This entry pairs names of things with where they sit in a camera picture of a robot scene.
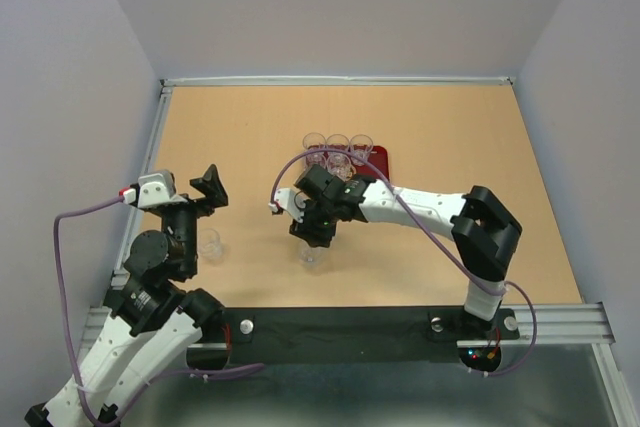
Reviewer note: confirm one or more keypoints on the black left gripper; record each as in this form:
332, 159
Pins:
212, 184

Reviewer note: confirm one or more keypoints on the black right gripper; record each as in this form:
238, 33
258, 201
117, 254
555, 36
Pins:
307, 232

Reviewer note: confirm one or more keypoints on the clear faceted glass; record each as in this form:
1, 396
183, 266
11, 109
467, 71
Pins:
338, 145
311, 257
339, 165
361, 146
312, 142
210, 246

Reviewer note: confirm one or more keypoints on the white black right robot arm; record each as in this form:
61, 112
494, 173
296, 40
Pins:
475, 230

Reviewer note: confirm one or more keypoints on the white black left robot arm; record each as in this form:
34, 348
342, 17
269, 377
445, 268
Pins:
150, 320

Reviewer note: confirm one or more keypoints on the red lacquer tray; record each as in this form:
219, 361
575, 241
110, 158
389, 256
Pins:
376, 166

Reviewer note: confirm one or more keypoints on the black base cloth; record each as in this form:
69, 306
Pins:
344, 335

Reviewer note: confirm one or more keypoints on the white round knob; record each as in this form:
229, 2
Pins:
246, 326

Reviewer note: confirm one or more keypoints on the metal front plate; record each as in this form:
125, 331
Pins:
556, 386

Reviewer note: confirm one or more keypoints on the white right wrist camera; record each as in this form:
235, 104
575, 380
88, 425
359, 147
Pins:
287, 200

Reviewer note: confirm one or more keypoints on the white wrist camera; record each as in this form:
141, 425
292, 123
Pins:
287, 200
151, 190

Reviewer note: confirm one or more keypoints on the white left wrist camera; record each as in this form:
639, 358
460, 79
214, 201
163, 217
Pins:
151, 190

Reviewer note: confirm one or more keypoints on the aluminium table frame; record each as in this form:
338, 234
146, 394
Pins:
440, 139

